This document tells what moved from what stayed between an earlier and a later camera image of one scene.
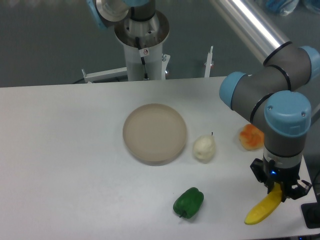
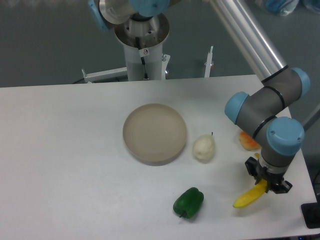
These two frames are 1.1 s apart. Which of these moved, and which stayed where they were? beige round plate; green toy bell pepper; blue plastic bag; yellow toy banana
Moved: yellow toy banana
Stayed: beige round plate; blue plastic bag; green toy bell pepper
